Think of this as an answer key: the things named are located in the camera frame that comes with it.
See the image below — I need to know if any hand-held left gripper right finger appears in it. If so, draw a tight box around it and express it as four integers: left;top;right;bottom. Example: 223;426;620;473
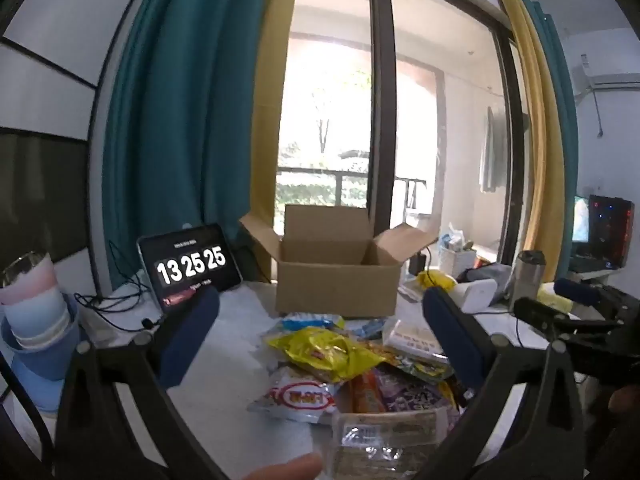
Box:
422;286;601;480

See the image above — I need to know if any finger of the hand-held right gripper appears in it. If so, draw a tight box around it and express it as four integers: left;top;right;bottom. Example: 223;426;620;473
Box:
512;296;571;333
552;277;608;308

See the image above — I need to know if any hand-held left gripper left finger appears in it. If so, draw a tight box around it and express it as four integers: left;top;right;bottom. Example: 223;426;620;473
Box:
52;285;223;480

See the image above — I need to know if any purple snack packet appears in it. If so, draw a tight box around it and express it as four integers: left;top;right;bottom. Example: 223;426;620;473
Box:
375;365;458;413

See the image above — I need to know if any white packet with red label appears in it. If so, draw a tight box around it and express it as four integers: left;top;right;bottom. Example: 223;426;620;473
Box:
247;366;343;426

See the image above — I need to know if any brown cardboard box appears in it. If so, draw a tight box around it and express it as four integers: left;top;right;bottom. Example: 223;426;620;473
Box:
239;204;438;320

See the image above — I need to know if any person's right hand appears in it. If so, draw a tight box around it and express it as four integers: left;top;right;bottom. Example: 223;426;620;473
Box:
607;385;640;416

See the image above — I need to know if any person's left hand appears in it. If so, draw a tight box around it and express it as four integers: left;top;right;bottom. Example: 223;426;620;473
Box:
240;452;325;480

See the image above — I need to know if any pale yellow cloth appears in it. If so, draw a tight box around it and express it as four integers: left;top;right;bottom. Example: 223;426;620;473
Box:
537;282;581;318

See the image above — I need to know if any steel thermos bottle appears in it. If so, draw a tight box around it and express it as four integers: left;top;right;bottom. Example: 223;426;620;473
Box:
510;250;547;311

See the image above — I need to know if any white cracker box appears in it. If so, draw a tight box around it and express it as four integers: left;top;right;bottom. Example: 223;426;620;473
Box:
382;317;448;361

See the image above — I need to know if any green yellow snack packet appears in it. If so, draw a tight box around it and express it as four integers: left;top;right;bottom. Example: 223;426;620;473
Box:
370;342;453;381

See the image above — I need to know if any white box device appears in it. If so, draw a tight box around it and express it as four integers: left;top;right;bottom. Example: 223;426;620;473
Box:
452;278;498;313

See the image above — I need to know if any yellow plastic bag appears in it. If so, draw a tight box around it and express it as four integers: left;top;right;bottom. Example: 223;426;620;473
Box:
417;269;458;291

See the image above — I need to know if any grey pouch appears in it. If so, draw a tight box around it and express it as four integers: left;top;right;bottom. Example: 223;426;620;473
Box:
457;262;513;286

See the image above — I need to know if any black tablet clock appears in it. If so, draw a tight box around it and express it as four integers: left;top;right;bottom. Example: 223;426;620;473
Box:
136;223;244;309

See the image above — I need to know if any computer monitor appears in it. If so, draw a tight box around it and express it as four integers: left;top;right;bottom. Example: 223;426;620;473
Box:
571;195;591;246

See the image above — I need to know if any white storage basket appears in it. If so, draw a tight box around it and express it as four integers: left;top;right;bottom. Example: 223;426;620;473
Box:
437;222;478;278

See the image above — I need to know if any pale blue snack packet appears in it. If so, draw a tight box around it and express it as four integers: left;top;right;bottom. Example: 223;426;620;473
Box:
350;317;396;341

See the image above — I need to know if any orange snack packet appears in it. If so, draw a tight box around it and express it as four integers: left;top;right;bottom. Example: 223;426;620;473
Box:
347;367;388;413

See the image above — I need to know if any clear plastic snack tray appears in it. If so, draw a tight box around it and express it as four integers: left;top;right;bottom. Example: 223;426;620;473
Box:
330;405;451;480

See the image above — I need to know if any blue white snack packet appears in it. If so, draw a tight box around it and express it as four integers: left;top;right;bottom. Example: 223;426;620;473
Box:
280;311;346;333

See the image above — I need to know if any white plastic cup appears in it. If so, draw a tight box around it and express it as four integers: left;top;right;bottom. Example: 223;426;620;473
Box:
12;320;71;352

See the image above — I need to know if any pale blue plastic cup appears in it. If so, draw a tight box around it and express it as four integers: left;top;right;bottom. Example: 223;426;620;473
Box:
2;292;68;335

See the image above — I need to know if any white hanging shirt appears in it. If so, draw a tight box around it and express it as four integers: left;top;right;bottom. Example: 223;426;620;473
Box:
479;106;511;193

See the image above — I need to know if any pink plastic cup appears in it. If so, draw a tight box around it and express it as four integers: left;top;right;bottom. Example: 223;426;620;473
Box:
0;255;61;307

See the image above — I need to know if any yellow curtain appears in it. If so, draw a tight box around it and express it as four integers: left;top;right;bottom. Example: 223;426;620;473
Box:
487;0;563;281
249;0;301;281

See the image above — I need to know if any dark balcony railing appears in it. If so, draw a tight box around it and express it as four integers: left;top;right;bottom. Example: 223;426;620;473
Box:
276;165;436;211

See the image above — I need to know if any white air conditioner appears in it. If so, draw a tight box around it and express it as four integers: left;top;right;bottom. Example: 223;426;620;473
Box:
570;52;640;98

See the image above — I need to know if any black thin cable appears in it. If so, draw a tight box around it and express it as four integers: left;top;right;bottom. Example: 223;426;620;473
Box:
75;240;167;333

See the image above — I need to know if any dark window frame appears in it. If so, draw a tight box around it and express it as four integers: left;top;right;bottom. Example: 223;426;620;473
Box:
367;0;531;266

